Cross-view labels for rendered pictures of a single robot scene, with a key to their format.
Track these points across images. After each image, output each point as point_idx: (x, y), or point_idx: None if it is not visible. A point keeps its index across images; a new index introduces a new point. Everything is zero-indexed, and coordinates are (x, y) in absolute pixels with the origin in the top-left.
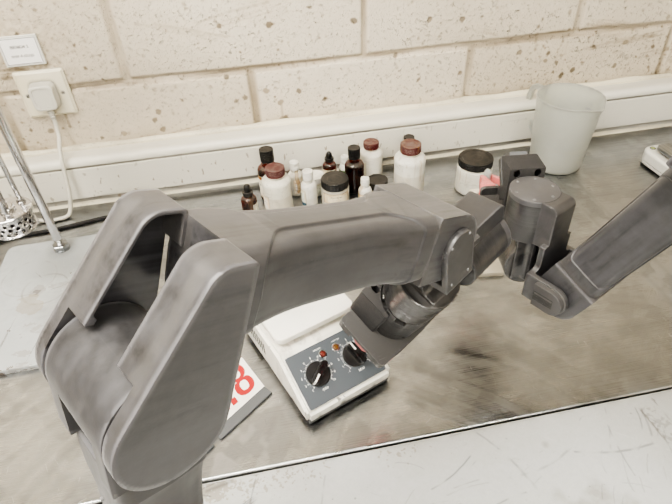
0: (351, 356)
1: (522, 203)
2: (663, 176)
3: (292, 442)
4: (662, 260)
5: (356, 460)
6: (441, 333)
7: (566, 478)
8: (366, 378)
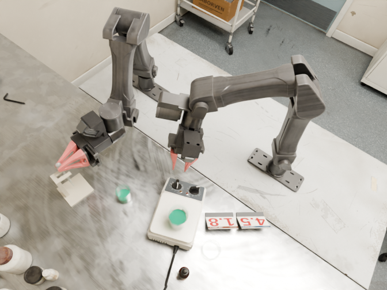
0: (178, 186)
1: (121, 111)
2: (129, 52)
3: (213, 191)
4: (31, 125)
5: (203, 170)
6: (132, 177)
7: (163, 122)
8: (179, 180)
